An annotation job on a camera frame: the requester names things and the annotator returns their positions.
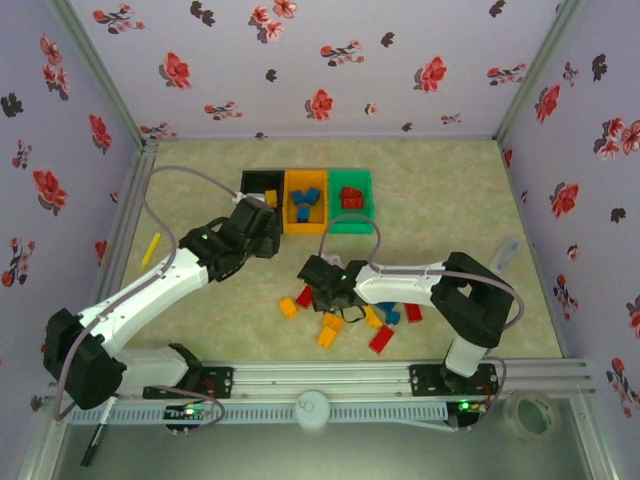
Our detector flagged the black plastic bin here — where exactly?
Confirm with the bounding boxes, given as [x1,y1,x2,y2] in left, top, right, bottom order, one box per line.
[239,169,287,236]

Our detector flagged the white slotted cable duct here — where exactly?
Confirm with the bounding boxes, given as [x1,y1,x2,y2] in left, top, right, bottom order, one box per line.
[67,403,449,426]

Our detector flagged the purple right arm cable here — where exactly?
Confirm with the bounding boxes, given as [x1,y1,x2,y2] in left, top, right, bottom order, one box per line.
[318,213,525,434]

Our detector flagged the controller board green light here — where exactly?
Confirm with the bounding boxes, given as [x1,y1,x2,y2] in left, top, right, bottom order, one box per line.
[164,402,214,436]
[446,398,490,432]

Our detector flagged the aluminium frame post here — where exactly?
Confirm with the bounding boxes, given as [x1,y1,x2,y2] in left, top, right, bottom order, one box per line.
[44,0,151,146]
[492,0,586,144]

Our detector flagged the aluminium frame beam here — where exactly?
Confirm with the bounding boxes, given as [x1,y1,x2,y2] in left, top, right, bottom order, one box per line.
[13,399,71,480]
[569,392,621,480]

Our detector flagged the clear tape roll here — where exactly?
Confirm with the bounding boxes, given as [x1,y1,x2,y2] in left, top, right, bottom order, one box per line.
[501,391,562,442]

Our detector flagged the clear plastic piece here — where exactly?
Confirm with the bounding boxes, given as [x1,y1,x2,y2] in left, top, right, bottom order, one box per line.
[487,233,522,274]

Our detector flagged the right controller board green light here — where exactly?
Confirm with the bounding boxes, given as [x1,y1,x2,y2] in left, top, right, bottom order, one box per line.
[446,398,490,432]

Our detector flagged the yellow marker pen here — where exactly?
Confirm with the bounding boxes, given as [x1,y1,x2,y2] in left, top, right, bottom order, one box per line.
[140,232,162,271]

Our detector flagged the left controller board green light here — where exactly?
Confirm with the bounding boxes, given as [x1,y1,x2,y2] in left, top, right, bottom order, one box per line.
[164,402,214,436]

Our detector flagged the black white marker pen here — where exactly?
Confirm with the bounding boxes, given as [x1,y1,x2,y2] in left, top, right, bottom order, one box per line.
[80,397,117,468]

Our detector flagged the orange plastic bin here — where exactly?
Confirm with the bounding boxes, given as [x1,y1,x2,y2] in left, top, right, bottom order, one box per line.
[282,168,331,235]

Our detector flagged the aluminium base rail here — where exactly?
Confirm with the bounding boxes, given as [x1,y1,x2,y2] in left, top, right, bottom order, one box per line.
[47,358,599,401]

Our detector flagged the aluminium side rail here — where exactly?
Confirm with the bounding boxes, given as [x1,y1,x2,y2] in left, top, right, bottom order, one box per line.
[92,139,160,306]

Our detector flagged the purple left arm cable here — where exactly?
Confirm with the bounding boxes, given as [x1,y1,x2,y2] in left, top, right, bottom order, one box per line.
[53,164,251,431]

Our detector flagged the white round cap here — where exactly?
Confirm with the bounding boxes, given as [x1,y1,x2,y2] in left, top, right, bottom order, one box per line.
[293,388,331,431]

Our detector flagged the green plastic bin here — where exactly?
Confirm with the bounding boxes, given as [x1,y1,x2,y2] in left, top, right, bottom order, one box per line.
[327,168,376,235]

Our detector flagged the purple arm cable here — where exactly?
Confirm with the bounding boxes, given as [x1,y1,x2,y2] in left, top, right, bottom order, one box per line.
[53,164,251,431]
[318,213,525,434]

